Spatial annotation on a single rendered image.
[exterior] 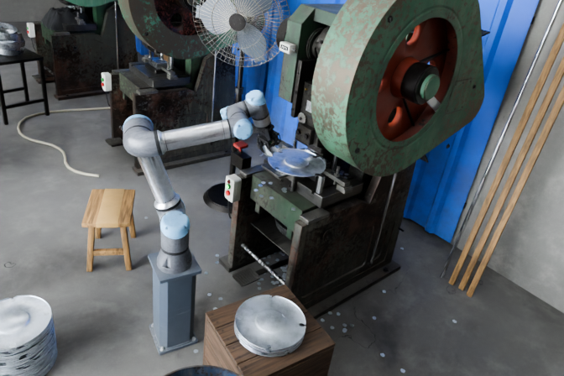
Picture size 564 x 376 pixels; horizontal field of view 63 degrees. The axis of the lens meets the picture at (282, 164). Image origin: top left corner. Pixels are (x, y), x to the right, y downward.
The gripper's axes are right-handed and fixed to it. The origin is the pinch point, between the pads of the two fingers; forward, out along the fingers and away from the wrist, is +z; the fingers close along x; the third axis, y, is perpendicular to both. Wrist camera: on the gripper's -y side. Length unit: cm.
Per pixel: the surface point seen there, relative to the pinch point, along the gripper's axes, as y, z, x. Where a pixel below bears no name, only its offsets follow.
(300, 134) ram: 0.3, 2.9, 20.1
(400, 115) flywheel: 42, -11, 43
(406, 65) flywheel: 45, -37, 43
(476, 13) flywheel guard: 51, -42, 81
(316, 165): 9.2, 18.0, 18.7
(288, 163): 0.8, 12.5, 8.3
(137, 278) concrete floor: -47, 60, -76
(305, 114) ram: -1.2, -4.6, 26.4
